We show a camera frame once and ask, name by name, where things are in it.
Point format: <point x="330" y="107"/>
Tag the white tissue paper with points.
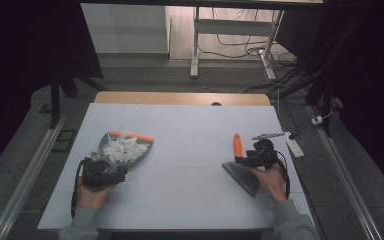
<point x="123" y="150"/>

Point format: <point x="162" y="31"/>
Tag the wooden table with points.
<point x="180" y="98"/>

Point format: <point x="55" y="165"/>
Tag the white power strip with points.
<point x="294" y="146"/>

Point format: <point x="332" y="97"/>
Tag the small white adapter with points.
<point x="317" y="120"/>

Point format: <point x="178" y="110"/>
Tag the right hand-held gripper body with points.
<point x="263" y="153"/>

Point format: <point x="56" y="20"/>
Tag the dark curtain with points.
<point x="366" y="83"/>
<point x="20" y="66"/>

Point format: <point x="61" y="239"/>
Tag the person's right hand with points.
<point x="273" y="183"/>

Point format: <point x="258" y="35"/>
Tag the aluminium rail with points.
<point x="23" y="180"/>
<point x="343" y="173"/>

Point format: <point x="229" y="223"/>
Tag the black metal stand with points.
<point x="63" y="83"/>

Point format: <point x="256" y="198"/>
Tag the person's left hand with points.
<point x="91" y="197"/>

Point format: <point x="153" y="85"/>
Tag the grey dustpan with orange edge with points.
<point x="140" y="143"/>

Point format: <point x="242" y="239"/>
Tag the white metal desk frame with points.
<point x="233" y="26"/>

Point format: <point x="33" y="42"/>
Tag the black floor frame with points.
<point x="64" y="141"/>

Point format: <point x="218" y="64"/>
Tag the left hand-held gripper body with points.
<point x="100" y="175"/>

